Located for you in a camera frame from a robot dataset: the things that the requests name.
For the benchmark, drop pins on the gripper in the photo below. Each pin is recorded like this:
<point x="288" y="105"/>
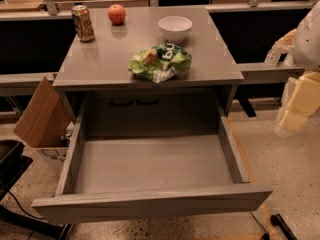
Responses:
<point x="308" y="44"/>

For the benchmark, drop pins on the grey top drawer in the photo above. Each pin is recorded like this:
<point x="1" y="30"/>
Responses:
<point x="176" y="157"/>

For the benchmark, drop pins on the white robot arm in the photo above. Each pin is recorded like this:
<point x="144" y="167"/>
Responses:
<point x="302" y="45"/>

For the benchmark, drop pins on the grey drawer cabinet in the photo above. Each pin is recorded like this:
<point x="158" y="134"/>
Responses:
<point x="107" y="101"/>

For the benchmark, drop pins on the left clear sanitizer bottle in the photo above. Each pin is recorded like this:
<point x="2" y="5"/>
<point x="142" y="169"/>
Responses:
<point x="272" y="58"/>

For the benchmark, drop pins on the white bowl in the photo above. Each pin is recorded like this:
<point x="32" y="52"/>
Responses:
<point x="175" y="28"/>

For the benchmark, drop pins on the green chip bag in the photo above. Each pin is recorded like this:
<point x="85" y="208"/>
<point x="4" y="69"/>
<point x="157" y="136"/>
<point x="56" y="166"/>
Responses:
<point x="160" y="63"/>

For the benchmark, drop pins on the red apple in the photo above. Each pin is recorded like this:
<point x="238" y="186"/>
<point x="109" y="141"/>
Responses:
<point x="116" y="14"/>

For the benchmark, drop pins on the gold soda can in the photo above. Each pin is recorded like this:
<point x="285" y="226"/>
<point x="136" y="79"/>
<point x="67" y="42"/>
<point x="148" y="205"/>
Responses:
<point x="82" y="22"/>

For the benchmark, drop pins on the cardboard box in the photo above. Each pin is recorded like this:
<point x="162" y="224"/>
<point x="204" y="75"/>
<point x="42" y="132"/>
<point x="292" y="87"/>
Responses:
<point x="43" y="124"/>

